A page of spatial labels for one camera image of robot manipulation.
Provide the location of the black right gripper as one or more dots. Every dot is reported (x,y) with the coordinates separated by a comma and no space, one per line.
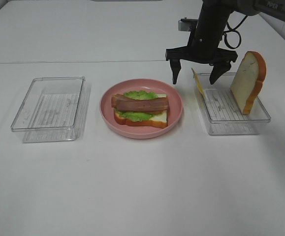
(203,47)

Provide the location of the white bread slice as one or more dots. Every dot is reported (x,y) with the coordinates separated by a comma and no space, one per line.
(158,121)

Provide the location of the green lettuce leaf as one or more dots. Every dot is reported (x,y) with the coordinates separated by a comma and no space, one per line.
(133,115)

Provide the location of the tray bacon strip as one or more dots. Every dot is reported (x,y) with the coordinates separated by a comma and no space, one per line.
(117,98)
(157,104)

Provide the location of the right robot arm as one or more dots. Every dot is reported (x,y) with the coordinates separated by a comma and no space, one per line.
(274,8)

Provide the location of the yellow cheese slice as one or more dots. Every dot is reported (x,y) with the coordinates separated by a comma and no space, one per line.
(198,83)

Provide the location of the pink round plate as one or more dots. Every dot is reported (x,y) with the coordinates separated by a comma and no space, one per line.
(141,132)

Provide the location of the upright bread slice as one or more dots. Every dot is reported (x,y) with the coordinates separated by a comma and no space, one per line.
(248,81)

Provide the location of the clear right plastic tray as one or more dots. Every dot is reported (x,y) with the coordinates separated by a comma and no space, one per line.
(220,112)

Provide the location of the clear plastic tray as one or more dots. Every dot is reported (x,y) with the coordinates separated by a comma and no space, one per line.
(220,112)
(52,110)

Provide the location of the clear left plastic tray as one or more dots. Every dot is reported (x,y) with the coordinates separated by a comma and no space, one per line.
(52,110)

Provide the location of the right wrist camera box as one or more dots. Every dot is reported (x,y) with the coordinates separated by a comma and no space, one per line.
(187,24)

